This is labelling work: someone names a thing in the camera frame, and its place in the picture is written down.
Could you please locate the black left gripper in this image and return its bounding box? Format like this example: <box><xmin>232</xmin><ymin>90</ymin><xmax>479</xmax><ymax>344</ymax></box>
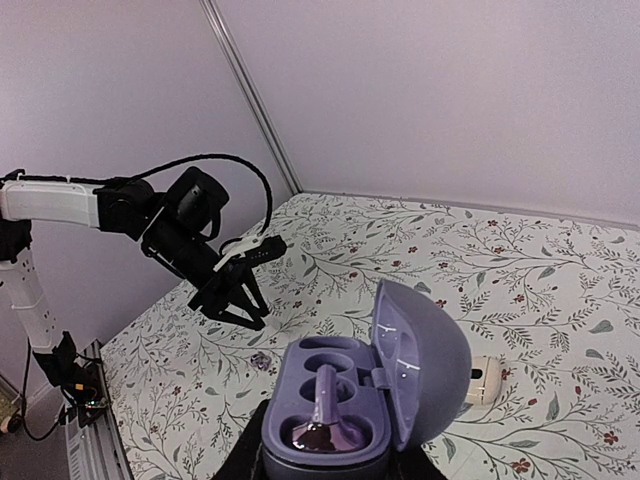
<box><xmin>188</xmin><ymin>249</ymin><xmax>269</xmax><ymax>331</ymax></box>

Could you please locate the white earbud charging case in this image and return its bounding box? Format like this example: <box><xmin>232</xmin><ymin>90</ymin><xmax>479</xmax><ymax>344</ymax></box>
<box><xmin>465</xmin><ymin>356</ymin><xmax>502</xmax><ymax>406</ymax></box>

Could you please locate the left aluminium corner post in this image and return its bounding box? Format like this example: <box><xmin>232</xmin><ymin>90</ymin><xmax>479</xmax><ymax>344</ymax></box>
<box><xmin>199</xmin><ymin>0</ymin><xmax>304</xmax><ymax>195</ymax></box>

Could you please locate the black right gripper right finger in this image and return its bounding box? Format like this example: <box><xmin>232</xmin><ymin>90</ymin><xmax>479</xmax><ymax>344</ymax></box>
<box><xmin>389</xmin><ymin>446</ymin><xmax>447</xmax><ymax>480</ymax></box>

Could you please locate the purple earbud charging case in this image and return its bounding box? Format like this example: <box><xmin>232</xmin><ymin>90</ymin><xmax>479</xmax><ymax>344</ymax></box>
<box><xmin>262</xmin><ymin>280</ymin><xmax>472</xmax><ymax>479</ymax></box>

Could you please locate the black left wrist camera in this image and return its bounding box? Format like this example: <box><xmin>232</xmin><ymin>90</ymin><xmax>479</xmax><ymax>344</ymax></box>
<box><xmin>213</xmin><ymin>235</ymin><xmax>287</xmax><ymax>272</ymax></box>

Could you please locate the purple earbud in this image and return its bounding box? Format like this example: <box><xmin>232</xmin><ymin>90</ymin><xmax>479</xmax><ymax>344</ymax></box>
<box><xmin>250</xmin><ymin>351</ymin><xmax>272</xmax><ymax>371</ymax></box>
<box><xmin>291</xmin><ymin>364</ymin><xmax>364</xmax><ymax>454</ymax></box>

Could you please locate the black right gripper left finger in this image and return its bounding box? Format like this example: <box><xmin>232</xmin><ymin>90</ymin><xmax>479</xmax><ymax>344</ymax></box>
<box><xmin>212</xmin><ymin>400</ymin><xmax>269</xmax><ymax>480</ymax></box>

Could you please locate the aluminium frame rail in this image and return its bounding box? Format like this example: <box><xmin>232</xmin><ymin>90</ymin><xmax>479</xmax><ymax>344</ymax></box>
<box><xmin>64</xmin><ymin>340</ymin><xmax>133</xmax><ymax>480</ymax></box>

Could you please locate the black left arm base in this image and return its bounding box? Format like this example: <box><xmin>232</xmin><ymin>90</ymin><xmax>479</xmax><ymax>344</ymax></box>
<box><xmin>33</xmin><ymin>331</ymin><xmax>109</xmax><ymax>428</ymax></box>

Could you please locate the floral patterned table mat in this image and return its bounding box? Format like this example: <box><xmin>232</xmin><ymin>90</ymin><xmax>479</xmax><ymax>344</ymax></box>
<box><xmin>101</xmin><ymin>194</ymin><xmax>639</xmax><ymax>479</ymax></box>

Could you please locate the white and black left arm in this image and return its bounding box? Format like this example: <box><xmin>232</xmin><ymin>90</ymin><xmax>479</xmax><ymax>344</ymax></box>
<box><xmin>1</xmin><ymin>162</ymin><xmax>266</xmax><ymax>356</ymax></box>

